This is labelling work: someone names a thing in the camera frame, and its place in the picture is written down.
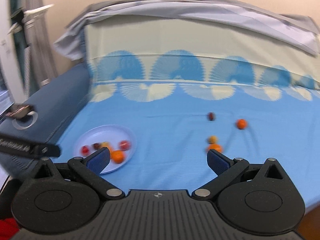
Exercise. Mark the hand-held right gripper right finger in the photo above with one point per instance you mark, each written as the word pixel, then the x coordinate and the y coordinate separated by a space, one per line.
pixel 218 161

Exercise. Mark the small orange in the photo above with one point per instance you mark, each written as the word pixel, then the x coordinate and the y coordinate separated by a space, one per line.
pixel 241 124
pixel 117 156
pixel 216 146

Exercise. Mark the red pink small fruit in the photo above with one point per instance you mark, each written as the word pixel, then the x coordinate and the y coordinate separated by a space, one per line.
pixel 124 145

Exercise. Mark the black smartphone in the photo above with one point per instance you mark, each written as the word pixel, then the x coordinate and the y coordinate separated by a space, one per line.
pixel 18 111

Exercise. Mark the yellow green small fruit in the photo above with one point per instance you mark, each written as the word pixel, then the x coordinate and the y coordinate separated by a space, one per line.
pixel 213 139
pixel 106 145

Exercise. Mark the red clothing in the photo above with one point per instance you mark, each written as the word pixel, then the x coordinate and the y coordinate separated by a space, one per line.
pixel 7 228

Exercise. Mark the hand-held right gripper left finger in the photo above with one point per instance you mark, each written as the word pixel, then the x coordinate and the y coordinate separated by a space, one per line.
pixel 98 160

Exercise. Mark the white window frame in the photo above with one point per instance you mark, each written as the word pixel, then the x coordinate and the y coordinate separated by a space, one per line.
pixel 10 62

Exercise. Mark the blue sofa armrest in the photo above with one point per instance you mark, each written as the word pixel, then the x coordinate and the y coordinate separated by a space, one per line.
pixel 62 97

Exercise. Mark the white plastic hanger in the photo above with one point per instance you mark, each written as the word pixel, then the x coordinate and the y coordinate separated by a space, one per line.
pixel 37 10

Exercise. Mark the blue fan-print bedsheet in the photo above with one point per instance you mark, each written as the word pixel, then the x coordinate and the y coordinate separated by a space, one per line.
pixel 175 100

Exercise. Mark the dark brown small fruit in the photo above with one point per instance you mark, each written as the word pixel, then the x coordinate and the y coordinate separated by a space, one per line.
pixel 97 145
pixel 211 116

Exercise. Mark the grey sheet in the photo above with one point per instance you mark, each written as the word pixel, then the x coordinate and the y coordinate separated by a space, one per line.
pixel 200 12

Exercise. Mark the red cherry tomato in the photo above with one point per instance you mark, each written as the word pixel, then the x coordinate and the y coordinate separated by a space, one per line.
pixel 85 150

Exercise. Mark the lavender plastic plate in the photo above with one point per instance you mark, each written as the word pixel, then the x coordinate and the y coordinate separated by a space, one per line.
pixel 107 133

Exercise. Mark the white curtain clip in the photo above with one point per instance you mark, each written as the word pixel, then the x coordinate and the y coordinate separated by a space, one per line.
pixel 45 82

